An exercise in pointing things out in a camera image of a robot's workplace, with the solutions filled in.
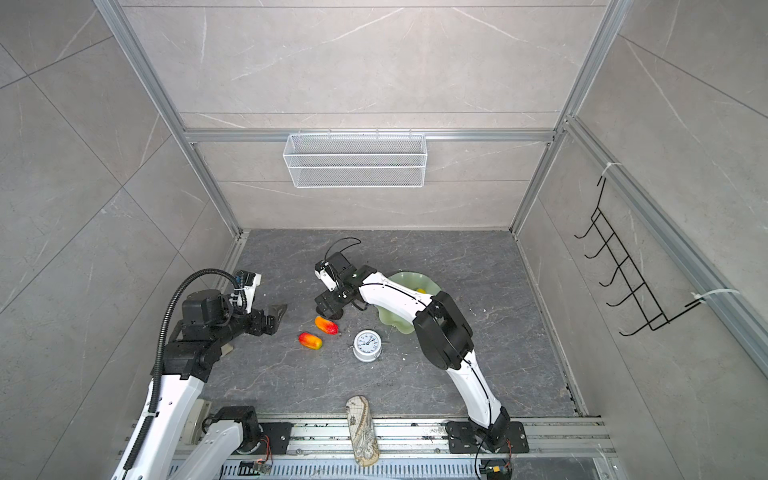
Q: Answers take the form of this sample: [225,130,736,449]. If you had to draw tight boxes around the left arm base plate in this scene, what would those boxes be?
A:
[255,422,293,457]

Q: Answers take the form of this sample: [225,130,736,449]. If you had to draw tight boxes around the black corrugated cable left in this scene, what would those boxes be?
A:
[122,268,239,469]

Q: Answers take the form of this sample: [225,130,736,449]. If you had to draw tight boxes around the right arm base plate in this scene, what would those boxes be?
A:
[444,421,530,454]

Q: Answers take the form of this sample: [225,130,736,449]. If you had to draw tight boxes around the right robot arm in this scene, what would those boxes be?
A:
[315,262,510,452]

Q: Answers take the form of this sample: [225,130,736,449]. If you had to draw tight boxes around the black camera cable right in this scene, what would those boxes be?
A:
[323,236,363,262]

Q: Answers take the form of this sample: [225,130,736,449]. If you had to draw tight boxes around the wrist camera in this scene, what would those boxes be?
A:
[230,270,262,314]
[315,252,355,291]

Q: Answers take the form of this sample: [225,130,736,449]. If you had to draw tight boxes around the white alarm clock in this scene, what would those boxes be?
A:
[353,330,383,363]

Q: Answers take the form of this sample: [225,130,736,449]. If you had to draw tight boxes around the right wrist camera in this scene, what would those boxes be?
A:
[315,252,355,291]

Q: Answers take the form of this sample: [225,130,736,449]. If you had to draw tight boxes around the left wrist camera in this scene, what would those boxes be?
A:
[230,270,262,314]

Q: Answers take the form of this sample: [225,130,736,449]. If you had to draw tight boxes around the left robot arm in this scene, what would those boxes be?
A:
[112,289,287,479]

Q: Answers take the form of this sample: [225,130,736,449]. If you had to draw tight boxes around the green wavy fruit bowl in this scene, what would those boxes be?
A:
[377,272,441,335]

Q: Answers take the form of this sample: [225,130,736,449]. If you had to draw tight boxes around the black wire hook rack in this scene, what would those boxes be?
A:
[574,177,705,337]

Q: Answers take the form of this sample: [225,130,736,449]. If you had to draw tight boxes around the red orange fake mango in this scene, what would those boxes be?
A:
[314,316,339,336]
[298,332,323,350]

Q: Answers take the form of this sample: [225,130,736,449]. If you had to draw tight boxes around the white wire mesh basket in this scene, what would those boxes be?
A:
[283,132,428,189]

